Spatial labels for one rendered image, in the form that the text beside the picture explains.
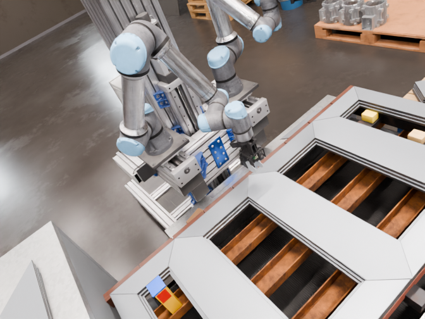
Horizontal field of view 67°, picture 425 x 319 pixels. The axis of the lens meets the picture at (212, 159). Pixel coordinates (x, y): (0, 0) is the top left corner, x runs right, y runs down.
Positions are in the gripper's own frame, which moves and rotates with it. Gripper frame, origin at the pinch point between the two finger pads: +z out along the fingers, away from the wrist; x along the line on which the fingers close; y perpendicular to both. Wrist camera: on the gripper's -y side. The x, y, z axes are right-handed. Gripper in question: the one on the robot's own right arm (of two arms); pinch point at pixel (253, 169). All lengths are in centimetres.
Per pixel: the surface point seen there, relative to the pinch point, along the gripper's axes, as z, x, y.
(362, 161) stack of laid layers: 8.8, 34.6, 28.8
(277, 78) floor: 92, 163, -167
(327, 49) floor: 92, 234, -154
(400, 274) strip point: 7, -1, 66
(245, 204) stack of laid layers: 8.9, -12.4, 4.4
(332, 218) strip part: 7.2, 3.2, 37.9
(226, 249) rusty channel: 22.0, -30.1, 6.2
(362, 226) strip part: 7.2, 6.5, 48.1
